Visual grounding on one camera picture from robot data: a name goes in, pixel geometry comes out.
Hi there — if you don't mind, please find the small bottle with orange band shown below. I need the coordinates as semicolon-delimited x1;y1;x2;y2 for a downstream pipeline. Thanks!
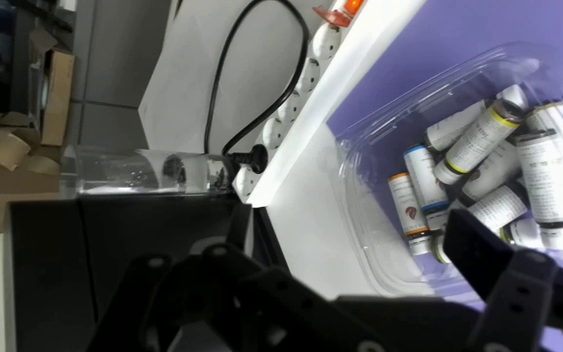
388;172;433;256

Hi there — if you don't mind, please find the black cable with plug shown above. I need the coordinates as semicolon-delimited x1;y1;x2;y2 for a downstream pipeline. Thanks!
204;0;310;175

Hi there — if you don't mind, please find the crumpled brown paper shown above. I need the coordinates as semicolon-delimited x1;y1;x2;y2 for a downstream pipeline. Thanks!
0;111;62;175

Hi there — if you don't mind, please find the small bottle with yellow band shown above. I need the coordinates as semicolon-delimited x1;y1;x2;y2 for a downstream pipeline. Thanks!
433;99;524;186

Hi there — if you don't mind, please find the small bottle with green band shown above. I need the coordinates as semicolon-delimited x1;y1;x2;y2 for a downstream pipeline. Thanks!
430;230;454;265
498;218;545;248

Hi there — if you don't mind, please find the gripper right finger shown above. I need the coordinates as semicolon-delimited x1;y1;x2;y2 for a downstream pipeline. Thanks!
442;209;563;352

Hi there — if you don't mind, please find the clear plastic box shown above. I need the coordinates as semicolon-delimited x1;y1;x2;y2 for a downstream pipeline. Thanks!
59;145;236;197

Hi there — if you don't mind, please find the small bottle with blue band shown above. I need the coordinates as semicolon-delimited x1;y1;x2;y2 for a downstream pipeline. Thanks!
402;144;452;231

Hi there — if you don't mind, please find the cardboard box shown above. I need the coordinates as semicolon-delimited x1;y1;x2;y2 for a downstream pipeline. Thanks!
41;49;75;147

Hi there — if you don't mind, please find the white power strip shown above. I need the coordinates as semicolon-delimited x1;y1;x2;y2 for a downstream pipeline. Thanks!
233;0;366;203

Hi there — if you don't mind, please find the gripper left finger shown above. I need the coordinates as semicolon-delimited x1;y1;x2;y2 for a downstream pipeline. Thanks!
86;242;390;352

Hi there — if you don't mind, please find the black box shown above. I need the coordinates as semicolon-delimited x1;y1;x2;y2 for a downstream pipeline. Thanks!
4;195;287;352

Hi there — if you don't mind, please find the small bottle with black band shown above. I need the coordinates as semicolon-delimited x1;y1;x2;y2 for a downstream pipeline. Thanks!
515;129;563;251

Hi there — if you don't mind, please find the small bottle with dark cap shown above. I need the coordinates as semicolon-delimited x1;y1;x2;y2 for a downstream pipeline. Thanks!
459;141;522;207
450;183;529;233

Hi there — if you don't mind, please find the small white bottle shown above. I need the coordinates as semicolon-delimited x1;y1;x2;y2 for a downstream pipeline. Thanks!
424;100;488;153

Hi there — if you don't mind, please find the clear plastic clamshell bowl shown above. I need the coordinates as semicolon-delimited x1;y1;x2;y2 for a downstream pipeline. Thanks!
328;42;563;300

